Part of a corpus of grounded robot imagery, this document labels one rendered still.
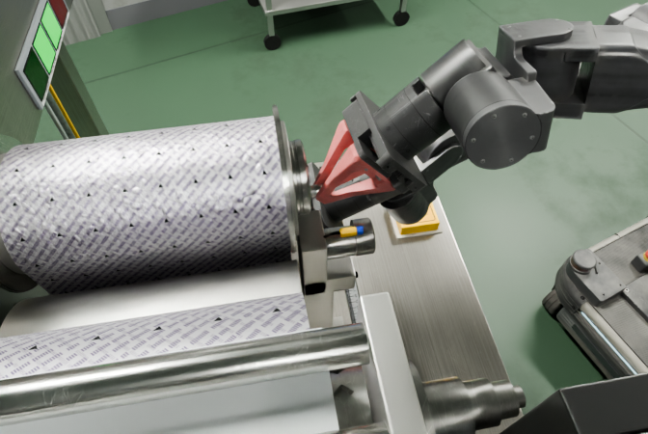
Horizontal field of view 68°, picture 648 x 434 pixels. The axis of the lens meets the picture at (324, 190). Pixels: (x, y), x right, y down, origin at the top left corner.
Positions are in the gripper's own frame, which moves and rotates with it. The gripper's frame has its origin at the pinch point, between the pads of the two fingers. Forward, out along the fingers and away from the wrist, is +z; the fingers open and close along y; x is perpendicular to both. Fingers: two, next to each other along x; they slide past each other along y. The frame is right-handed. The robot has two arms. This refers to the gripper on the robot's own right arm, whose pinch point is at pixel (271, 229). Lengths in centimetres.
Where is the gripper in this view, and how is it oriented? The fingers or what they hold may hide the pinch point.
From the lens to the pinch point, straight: 66.1
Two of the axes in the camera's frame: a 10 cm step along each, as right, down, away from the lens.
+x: -4.7, -4.8, -7.4
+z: -8.7, 4.1, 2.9
